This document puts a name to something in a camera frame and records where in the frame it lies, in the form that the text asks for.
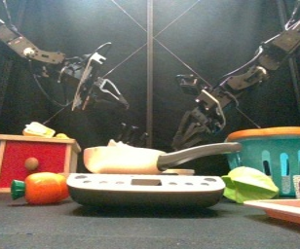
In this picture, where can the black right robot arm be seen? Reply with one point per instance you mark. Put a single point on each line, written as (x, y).
(283, 40)

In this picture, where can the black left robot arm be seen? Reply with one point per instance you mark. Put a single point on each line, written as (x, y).
(10, 37)

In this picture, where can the teal basket orange rim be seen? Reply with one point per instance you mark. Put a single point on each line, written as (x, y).
(261, 142)

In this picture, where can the white toy knife block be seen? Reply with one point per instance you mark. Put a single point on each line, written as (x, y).
(114, 144)

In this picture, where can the small yellow toy piece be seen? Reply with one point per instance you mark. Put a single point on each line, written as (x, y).
(61, 135)

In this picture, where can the green toy lettuce leaf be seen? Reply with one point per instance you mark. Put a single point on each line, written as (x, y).
(251, 184)

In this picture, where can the white toy induction cooktop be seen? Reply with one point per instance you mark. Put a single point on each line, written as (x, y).
(144, 193)

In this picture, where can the red wooden toy box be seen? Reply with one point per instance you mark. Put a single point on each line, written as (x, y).
(35, 152)

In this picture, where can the pink toy cutting board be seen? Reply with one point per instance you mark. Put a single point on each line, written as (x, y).
(291, 210)

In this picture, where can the orange toy vegetable green stem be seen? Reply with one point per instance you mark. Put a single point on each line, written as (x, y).
(43, 188)

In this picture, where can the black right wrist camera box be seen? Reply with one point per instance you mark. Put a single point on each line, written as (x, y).
(188, 83)

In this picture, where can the vertical metal frame pole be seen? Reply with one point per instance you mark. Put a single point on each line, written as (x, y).
(149, 64)

